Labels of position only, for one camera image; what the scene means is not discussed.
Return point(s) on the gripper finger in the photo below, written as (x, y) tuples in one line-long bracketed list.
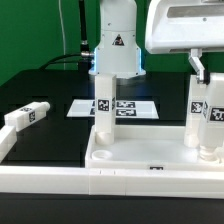
[(202, 76)]

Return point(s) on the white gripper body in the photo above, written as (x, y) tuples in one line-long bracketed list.
[(177, 26)]

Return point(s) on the white desk top tray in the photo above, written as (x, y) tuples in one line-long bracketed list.
[(149, 148)]

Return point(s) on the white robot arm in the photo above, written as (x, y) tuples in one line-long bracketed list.
[(117, 52)]

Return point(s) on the fiducial marker sheet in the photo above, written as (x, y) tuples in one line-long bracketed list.
[(124, 109)]

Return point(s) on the white U-shaped fence frame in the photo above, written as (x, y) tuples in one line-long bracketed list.
[(106, 181)]

